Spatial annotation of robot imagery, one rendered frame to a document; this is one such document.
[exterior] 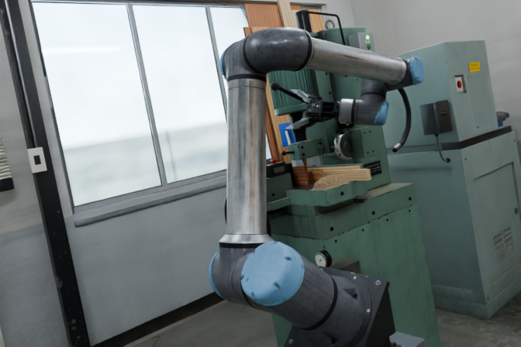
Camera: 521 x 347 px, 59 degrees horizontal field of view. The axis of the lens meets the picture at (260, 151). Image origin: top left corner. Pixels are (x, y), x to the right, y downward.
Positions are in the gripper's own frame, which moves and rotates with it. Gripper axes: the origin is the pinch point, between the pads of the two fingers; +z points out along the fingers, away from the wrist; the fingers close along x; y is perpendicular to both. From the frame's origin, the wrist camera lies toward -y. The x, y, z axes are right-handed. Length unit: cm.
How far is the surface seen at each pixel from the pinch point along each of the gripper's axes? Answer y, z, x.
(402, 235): -41, -47, 41
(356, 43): -20.8, -21.1, -36.4
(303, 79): -9.0, -2.8, -15.4
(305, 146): -19.5, -5.1, 9.8
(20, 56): -24, 154, -26
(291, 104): -9.4, 0.7, -4.6
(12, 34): -18, 156, -36
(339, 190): -2.0, -22.7, 28.4
